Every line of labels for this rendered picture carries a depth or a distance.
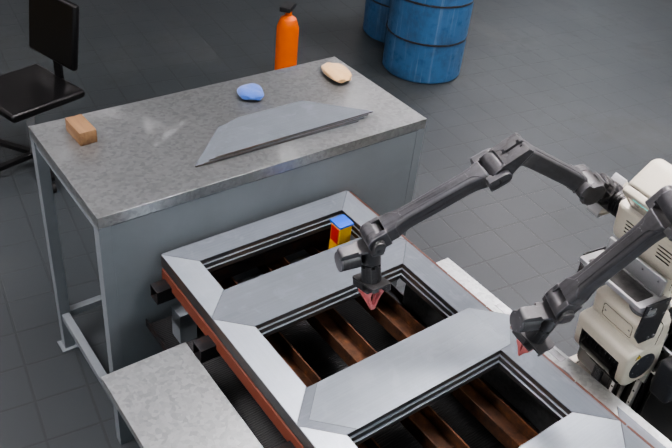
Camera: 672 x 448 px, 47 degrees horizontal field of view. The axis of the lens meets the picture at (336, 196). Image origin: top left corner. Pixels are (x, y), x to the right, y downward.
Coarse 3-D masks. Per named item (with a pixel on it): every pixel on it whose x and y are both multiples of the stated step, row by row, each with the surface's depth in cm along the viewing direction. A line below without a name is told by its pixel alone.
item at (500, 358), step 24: (336, 216) 274; (264, 240) 258; (288, 240) 263; (168, 264) 243; (216, 264) 249; (288, 312) 230; (312, 312) 235; (456, 312) 237; (264, 336) 227; (240, 360) 216; (504, 360) 224; (264, 384) 207; (456, 384) 217; (528, 384) 218; (408, 408) 207; (552, 408) 213; (336, 432) 196; (360, 432) 199
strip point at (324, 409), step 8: (320, 392) 206; (320, 400) 204; (328, 400) 204; (312, 408) 201; (320, 408) 202; (328, 408) 202; (336, 408) 202; (312, 416) 199; (320, 416) 200; (328, 416) 200; (336, 416) 200; (344, 416) 200; (336, 424) 198; (344, 424) 198; (352, 424) 198
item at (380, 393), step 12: (348, 372) 213; (360, 372) 213; (372, 372) 213; (360, 384) 210; (372, 384) 210; (384, 384) 210; (372, 396) 206; (384, 396) 207; (396, 396) 207; (384, 408) 204
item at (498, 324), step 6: (474, 312) 237; (480, 312) 237; (486, 312) 237; (492, 312) 238; (480, 318) 235; (486, 318) 235; (492, 318) 235; (498, 318) 236; (492, 324) 233; (498, 324) 234; (504, 324) 234; (498, 330) 231; (504, 330) 232; (504, 336) 230; (510, 336) 230; (510, 342) 228
